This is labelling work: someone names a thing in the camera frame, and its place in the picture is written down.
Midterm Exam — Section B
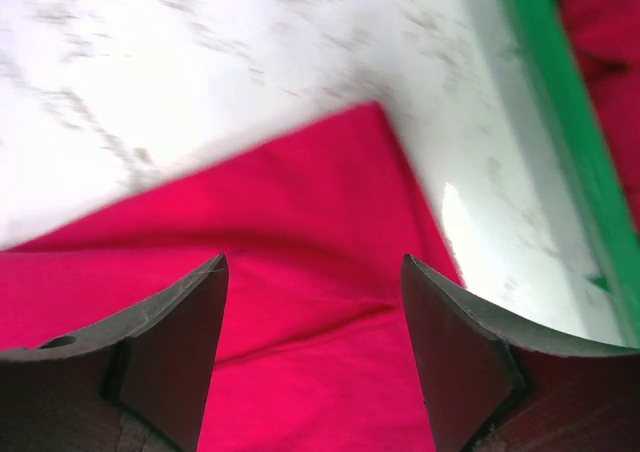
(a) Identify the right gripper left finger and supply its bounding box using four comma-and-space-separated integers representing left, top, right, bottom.
1, 255, 229, 451

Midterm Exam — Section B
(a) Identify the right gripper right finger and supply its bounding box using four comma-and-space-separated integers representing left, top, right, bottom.
401, 256, 639, 451

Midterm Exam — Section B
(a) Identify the red t shirt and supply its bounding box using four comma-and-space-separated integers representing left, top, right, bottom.
557, 0, 639, 228
1, 103, 456, 451

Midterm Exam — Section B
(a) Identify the green plastic tray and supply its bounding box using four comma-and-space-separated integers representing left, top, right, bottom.
503, 0, 639, 346

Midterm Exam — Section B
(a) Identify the crumpled red t shirt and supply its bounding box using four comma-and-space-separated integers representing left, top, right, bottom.
557, 0, 639, 228

